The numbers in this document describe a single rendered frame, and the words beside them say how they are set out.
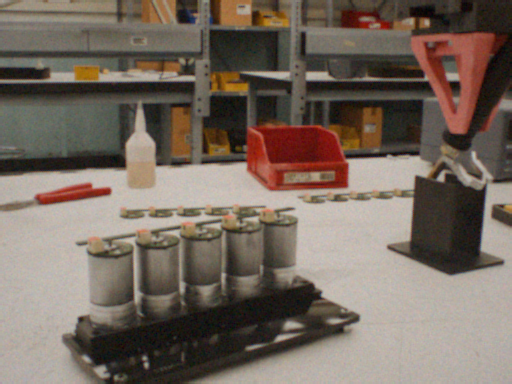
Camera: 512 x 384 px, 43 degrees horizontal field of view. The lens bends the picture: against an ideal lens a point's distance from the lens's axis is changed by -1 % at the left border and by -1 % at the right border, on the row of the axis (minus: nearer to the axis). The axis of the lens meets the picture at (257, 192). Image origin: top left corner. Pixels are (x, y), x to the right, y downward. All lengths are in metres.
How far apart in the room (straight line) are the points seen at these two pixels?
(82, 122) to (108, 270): 4.52
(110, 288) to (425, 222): 0.29
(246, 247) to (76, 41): 2.34
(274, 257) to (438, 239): 0.18
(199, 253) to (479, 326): 0.18
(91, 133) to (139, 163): 4.10
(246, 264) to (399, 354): 0.10
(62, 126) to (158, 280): 4.50
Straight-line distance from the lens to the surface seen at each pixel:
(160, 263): 0.36
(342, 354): 0.38
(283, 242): 0.41
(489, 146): 0.88
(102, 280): 0.35
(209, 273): 0.38
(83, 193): 0.74
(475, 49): 0.49
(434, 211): 0.54
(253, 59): 5.11
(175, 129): 4.53
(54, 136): 4.86
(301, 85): 2.97
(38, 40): 2.68
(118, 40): 2.71
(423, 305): 0.46
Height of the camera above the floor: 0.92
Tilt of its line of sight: 13 degrees down
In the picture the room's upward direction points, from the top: 1 degrees clockwise
